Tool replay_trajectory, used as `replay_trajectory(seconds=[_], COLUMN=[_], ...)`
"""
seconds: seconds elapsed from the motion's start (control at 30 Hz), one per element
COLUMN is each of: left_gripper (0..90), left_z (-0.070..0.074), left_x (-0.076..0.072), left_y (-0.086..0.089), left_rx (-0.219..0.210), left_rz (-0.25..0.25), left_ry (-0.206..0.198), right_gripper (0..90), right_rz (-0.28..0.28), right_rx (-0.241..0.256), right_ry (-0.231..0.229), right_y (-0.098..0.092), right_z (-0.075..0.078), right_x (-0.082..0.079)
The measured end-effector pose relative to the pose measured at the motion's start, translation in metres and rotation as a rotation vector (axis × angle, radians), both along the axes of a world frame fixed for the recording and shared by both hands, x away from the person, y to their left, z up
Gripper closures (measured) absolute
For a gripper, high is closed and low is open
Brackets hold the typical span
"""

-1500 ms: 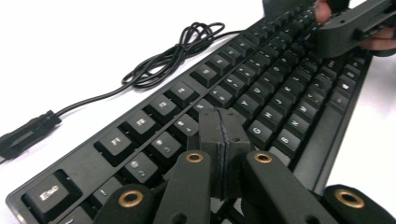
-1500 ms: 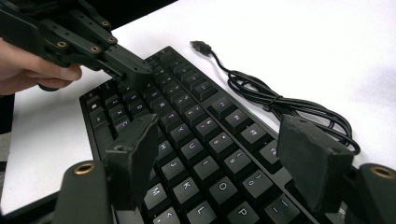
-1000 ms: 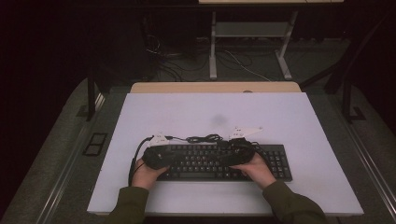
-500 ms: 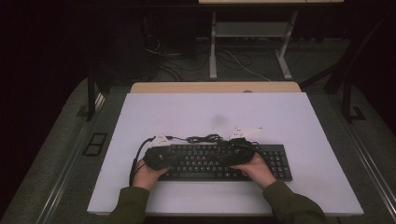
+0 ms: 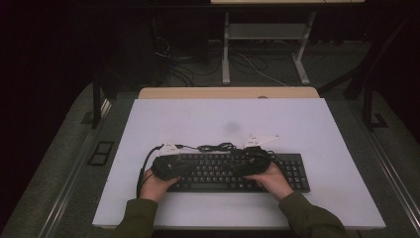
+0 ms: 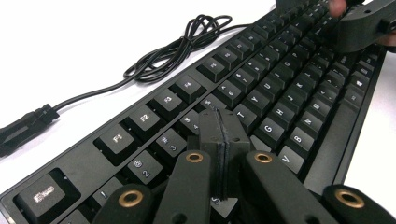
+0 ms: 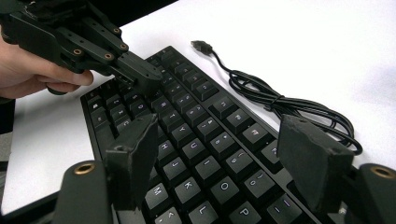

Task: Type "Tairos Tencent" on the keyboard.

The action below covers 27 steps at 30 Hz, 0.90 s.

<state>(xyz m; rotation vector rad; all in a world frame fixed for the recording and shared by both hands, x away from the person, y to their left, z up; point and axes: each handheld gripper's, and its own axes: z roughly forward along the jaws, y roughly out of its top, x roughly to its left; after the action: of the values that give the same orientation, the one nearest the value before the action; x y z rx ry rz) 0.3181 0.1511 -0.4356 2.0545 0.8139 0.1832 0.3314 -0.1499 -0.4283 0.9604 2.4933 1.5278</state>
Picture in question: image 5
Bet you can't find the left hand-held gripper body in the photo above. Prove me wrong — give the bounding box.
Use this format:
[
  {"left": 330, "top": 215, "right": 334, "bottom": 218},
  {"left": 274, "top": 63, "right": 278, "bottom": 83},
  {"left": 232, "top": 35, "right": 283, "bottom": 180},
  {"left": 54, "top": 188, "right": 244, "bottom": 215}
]
[{"left": 151, "top": 140, "right": 184, "bottom": 181}]

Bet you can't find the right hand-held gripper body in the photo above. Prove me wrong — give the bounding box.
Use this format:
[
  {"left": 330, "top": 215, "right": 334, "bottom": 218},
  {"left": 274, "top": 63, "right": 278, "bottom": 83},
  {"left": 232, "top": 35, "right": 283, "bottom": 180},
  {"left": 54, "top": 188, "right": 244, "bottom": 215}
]
[{"left": 242, "top": 134, "right": 280, "bottom": 177}]

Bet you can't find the black computer keyboard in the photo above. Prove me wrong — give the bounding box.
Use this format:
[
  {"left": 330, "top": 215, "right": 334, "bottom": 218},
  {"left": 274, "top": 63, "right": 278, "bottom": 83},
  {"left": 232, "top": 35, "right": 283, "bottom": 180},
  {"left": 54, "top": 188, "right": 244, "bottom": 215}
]
[{"left": 166, "top": 152, "right": 311, "bottom": 193}]

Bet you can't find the black keyboard cable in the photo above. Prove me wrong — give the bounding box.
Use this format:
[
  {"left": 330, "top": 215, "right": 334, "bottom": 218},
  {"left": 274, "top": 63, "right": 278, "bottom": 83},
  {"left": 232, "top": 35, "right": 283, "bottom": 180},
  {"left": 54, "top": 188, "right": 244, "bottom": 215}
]
[{"left": 174, "top": 142, "right": 241, "bottom": 154}]

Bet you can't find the person's left hand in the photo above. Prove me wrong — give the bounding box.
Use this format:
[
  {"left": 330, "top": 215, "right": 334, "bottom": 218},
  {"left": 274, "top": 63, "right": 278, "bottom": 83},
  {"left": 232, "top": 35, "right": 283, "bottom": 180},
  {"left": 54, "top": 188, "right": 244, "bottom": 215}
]
[{"left": 139, "top": 168, "right": 182, "bottom": 203}]

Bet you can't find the person's right hand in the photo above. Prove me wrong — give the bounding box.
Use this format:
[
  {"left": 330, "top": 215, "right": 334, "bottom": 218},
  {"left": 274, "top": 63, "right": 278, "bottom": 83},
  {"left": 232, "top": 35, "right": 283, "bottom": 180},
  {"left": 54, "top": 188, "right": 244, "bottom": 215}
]
[{"left": 244, "top": 162, "right": 295, "bottom": 202}]

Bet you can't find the white board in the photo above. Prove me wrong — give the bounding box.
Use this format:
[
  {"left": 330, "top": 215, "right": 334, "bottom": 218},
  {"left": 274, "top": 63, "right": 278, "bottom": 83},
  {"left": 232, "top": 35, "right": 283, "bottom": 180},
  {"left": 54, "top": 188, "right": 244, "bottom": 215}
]
[{"left": 92, "top": 97, "right": 386, "bottom": 231}]

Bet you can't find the black floor socket panel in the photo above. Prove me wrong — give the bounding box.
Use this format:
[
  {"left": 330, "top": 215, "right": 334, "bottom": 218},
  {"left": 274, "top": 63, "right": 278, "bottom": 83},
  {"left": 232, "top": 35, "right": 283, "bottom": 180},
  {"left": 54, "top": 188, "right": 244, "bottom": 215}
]
[{"left": 87, "top": 141, "right": 115, "bottom": 167}]

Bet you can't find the wooden table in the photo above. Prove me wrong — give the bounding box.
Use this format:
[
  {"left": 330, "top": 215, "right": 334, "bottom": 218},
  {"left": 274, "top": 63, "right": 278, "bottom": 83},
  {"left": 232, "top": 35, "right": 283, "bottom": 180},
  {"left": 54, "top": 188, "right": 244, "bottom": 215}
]
[{"left": 138, "top": 86, "right": 321, "bottom": 99}]

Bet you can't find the black metal stand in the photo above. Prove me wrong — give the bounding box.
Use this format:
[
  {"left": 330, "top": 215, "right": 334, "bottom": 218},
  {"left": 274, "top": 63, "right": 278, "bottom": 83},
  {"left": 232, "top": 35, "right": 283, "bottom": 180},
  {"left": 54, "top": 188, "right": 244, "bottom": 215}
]
[
  {"left": 90, "top": 73, "right": 113, "bottom": 130},
  {"left": 318, "top": 13, "right": 389, "bottom": 132}
]

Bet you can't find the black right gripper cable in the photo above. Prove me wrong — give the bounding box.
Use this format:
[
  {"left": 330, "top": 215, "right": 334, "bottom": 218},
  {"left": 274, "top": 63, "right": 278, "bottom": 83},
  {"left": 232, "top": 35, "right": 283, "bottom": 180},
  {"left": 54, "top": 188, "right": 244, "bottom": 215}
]
[{"left": 267, "top": 150, "right": 282, "bottom": 167}]

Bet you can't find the white floor cable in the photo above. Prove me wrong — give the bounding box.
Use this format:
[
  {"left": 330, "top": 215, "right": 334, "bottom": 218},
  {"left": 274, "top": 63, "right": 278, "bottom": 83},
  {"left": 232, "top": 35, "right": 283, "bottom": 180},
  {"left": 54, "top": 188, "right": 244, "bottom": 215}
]
[{"left": 237, "top": 53, "right": 288, "bottom": 87}]

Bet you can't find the tangle of black floor cables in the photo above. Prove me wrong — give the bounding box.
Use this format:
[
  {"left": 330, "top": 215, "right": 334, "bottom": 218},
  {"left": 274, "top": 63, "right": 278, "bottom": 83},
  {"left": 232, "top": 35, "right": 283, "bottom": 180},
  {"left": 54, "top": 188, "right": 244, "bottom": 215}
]
[{"left": 153, "top": 36, "right": 222, "bottom": 87}]

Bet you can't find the metal floor rail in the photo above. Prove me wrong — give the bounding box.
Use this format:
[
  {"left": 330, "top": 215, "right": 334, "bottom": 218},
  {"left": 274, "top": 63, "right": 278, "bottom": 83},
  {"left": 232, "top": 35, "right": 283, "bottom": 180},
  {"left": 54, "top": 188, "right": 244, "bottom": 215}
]
[
  {"left": 38, "top": 132, "right": 100, "bottom": 238},
  {"left": 358, "top": 128, "right": 420, "bottom": 232}
]

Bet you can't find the white metal-frame desk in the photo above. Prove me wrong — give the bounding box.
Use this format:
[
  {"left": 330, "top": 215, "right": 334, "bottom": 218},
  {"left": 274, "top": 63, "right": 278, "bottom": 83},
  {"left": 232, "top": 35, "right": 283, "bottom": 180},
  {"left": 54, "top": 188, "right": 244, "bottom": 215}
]
[{"left": 210, "top": 0, "right": 366, "bottom": 86}]

